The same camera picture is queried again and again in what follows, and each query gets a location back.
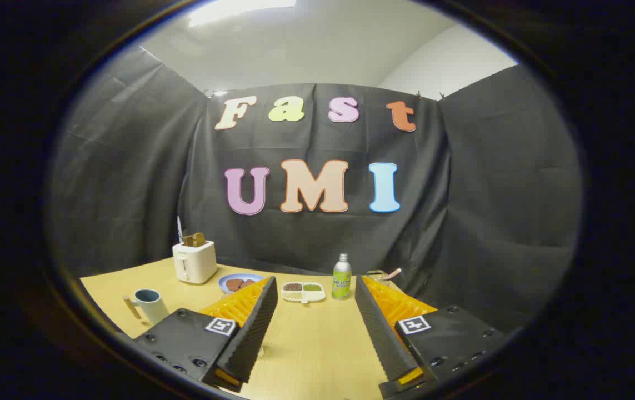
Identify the wooden table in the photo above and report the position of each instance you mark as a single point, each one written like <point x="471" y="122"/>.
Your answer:
<point x="317" y="344"/>

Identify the blue plate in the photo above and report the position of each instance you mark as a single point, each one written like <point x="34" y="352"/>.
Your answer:
<point x="224" y="289"/>

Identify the white toaster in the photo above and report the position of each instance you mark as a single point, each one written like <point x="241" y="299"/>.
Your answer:
<point x="195" y="264"/>

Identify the brown food pieces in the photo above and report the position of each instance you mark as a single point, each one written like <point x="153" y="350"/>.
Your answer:
<point x="235" y="284"/>

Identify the white divided bean dish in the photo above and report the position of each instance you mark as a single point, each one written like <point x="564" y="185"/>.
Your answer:
<point x="303" y="293"/>

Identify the pink spoon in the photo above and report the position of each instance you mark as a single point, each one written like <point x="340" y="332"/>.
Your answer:
<point x="394" y="273"/>

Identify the brown toast slices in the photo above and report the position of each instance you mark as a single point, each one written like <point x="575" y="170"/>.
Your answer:
<point x="195" y="240"/>

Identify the green soda bottle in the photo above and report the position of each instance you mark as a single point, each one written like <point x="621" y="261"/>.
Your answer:
<point x="341" y="280"/>

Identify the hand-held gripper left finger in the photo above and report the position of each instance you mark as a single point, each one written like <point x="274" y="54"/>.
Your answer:
<point x="253" y="333"/>

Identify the black backdrop cloth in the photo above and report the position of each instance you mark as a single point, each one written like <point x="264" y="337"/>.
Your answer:
<point x="473" y="222"/>

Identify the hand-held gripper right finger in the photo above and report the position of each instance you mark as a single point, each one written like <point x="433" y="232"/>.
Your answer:
<point x="381" y="333"/>

